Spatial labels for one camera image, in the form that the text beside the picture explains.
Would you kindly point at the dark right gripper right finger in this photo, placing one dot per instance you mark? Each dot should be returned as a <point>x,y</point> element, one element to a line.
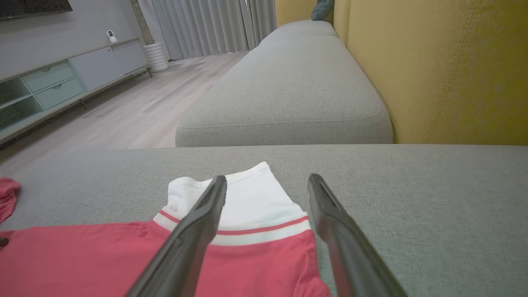
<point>348,247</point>

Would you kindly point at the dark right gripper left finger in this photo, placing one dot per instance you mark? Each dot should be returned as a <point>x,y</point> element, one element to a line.
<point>185,243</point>

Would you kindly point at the red shirt with white cuffs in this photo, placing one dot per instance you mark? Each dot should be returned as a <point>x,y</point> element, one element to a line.
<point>82,264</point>

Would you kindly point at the red shorts with white stripes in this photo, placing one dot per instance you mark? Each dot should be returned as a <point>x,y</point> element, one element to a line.
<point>8,198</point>

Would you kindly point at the large grey sofa seat cushion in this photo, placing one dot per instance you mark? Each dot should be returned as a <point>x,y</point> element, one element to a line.
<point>433,206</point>

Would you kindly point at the white ribbed planter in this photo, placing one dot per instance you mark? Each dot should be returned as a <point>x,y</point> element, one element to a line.
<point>156,57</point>

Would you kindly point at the yellow sofa backrest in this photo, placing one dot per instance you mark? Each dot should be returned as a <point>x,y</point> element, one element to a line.
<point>445,66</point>
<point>293,10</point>

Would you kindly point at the pale green TV cabinet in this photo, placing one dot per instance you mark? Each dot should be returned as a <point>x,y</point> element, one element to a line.
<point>62,78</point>

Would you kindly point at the grey pleated curtain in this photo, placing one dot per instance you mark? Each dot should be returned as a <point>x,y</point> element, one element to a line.
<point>206,24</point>

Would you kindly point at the brown wooden trunk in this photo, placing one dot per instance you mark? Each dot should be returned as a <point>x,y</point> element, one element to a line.
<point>142,20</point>

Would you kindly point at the blue-grey pillow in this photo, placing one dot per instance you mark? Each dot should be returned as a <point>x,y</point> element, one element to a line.
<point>322,9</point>

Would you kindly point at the small white security camera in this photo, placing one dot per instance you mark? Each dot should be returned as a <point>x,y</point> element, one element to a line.
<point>111,36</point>

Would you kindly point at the dark wall television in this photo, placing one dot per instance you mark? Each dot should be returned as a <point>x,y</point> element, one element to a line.
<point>29,7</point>

